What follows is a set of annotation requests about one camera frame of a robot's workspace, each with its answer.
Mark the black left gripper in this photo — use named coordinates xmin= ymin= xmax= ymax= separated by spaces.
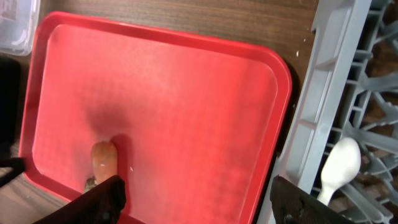
xmin=1 ymin=56 xmax=25 ymax=187

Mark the brown shiitake mushroom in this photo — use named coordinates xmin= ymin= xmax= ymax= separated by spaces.
xmin=83 ymin=176 xmax=97 ymax=194

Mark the red serving tray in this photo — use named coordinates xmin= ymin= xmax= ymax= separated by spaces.
xmin=19 ymin=12 xmax=292 ymax=223

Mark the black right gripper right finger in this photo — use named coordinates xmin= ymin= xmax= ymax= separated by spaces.
xmin=270 ymin=175 xmax=354 ymax=224

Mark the clear plastic bin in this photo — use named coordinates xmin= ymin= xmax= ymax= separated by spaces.
xmin=0 ymin=0 xmax=41 ymax=56

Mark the white plastic spoon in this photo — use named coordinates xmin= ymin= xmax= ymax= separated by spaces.
xmin=317 ymin=138 xmax=361 ymax=206

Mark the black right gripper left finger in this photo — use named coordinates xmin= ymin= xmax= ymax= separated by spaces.
xmin=34 ymin=175 xmax=126 ymax=224

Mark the orange carrot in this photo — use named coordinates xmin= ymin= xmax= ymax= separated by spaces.
xmin=91 ymin=141 xmax=118 ymax=184

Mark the grey dishwasher rack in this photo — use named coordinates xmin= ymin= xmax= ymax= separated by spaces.
xmin=272 ymin=1 xmax=397 ymax=223

